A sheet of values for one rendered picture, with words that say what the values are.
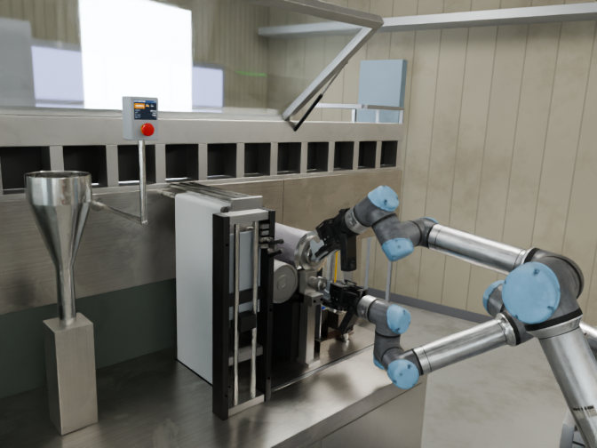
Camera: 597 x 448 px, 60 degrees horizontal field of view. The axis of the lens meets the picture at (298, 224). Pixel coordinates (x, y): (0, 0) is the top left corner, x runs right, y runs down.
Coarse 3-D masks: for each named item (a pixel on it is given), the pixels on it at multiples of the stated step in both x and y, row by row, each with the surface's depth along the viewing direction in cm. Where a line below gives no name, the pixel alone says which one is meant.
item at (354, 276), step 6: (360, 240) 256; (360, 246) 257; (360, 252) 258; (360, 258) 258; (360, 264) 259; (354, 270) 257; (348, 276) 259; (354, 276) 258; (348, 282) 259; (354, 282) 259
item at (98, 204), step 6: (96, 198) 146; (96, 204) 145; (102, 204) 143; (96, 210) 146; (108, 210) 139; (114, 210) 137; (120, 210) 136; (120, 216) 135; (126, 216) 131; (132, 216) 129; (138, 222) 127; (144, 222) 125
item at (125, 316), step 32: (128, 288) 158; (160, 288) 166; (0, 320) 135; (32, 320) 141; (96, 320) 153; (128, 320) 160; (160, 320) 168; (0, 352) 137; (32, 352) 142; (96, 352) 155; (128, 352) 162; (0, 384) 138; (32, 384) 144
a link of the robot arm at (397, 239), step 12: (396, 216) 136; (372, 228) 138; (384, 228) 134; (396, 228) 134; (408, 228) 136; (384, 240) 134; (396, 240) 133; (408, 240) 133; (396, 252) 132; (408, 252) 133
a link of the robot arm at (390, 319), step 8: (376, 304) 151; (384, 304) 150; (392, 304) 149; (368, 312) 152; (376, 312) 150; (384, 312) 148; (392, 312) 146; (400, 312) 146; (408, 312) 147; (376, 320) 150; (384, 320) 147; (392, 320) 145; (400, 320) 145; (408, 320) 148; (376, 328) 151; (384, 328) 148; (392, 328) 146; (400, 328) 146
